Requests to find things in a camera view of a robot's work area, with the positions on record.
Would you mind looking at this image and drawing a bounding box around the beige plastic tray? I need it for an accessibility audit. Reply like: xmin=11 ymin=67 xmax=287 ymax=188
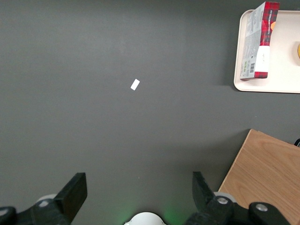
xmin=233 ymin=9 xmax=300 ymax=94

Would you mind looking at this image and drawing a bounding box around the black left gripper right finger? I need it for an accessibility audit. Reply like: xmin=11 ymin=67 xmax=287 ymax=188
xmin=185 ymin=171 xmax=290 ymax=225

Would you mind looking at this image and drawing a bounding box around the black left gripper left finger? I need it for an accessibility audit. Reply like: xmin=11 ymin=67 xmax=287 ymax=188
xmin=0 ymin=172 xmax=88 ymax=225

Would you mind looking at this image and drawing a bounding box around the yellow mango fruit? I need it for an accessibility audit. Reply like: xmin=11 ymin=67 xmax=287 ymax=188
xmin=293 ymin=41 xmax=300 ymax=66

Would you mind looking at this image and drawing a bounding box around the red cookie box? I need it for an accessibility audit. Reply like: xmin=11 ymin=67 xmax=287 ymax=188
xmin=239 ymin=1 xmax=280 ymax=81

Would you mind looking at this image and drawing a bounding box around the wooden drawer cabinet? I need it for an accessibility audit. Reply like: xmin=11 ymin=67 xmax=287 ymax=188
xmin=217 ymin=128 xmax=300 ymax=225

